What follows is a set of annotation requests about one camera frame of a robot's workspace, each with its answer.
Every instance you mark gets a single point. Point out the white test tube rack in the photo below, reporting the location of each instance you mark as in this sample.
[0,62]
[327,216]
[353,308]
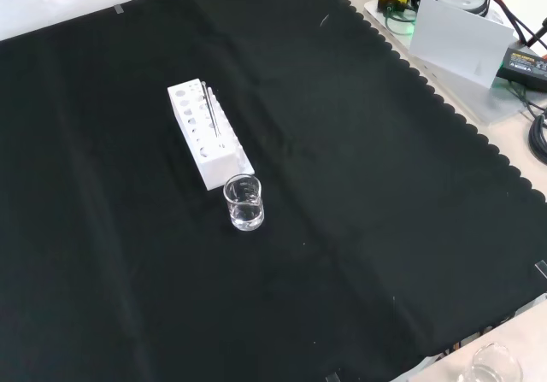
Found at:
[215,166]

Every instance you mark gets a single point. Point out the small glass beaker with water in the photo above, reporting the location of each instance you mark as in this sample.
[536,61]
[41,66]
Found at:
[245,217]

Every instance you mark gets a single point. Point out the black bench cloth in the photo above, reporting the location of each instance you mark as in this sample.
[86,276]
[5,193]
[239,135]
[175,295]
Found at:
[342,185]

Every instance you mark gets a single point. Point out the clear cloth clip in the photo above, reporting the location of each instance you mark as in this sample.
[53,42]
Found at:
[119,9]
[334,377]
[541,269]

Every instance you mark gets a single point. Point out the white board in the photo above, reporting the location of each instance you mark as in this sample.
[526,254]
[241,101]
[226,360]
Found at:
[457,36]

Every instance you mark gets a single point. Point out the black power adapter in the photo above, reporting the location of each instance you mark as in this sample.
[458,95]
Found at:
[523,63]

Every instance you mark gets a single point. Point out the large clear glass beaker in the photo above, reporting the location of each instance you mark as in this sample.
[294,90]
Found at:
[491,365]

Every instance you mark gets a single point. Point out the grey metal base plate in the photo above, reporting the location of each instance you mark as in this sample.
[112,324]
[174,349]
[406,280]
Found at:
[483,100]

